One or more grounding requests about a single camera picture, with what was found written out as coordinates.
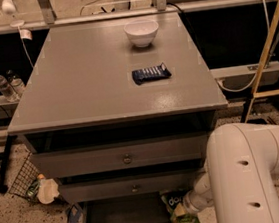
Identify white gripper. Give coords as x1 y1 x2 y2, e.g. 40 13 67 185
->
174 190 205 217

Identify green rice chip bag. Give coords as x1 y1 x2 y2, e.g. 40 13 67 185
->
160 189 200 223

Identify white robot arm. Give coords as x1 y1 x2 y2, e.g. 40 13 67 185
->
174 123 279 223

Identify top grey drawer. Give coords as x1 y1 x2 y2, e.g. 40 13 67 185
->
30 132 207 179

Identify open bottom grey drawer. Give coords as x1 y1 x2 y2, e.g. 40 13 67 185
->
84 192 170 223

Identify middle grey drawer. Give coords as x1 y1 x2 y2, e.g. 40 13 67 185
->
59 169 201 203

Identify grey drawer cabinet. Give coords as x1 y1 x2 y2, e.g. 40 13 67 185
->
0 7 242 223

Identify white crumpled bag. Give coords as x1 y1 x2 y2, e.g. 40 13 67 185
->
37 179 59 205

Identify dark blue snack packet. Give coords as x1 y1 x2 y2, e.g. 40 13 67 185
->
131 63 172 85

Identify black metal leg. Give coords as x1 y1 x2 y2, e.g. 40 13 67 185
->
0 135 14 194

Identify white ceramic bowl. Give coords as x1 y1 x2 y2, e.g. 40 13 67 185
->
124 19 159 48

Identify clear water bottle right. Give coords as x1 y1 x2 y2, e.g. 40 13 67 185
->
6 70 25 96

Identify clear water bottle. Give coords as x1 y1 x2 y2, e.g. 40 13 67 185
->
0 75 18 102
6 70 25 96

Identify clear water bottle left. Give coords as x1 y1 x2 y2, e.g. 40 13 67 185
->
0 75 18 102

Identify white round device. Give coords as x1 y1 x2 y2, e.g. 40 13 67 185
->
1 0 16 15

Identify black wire basket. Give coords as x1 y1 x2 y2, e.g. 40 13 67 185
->
9 154 40 203

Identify white cable right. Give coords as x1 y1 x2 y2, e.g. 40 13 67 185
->
206 0 278 95

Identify white cable with tag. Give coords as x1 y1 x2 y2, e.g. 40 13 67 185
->
16 24 37 71

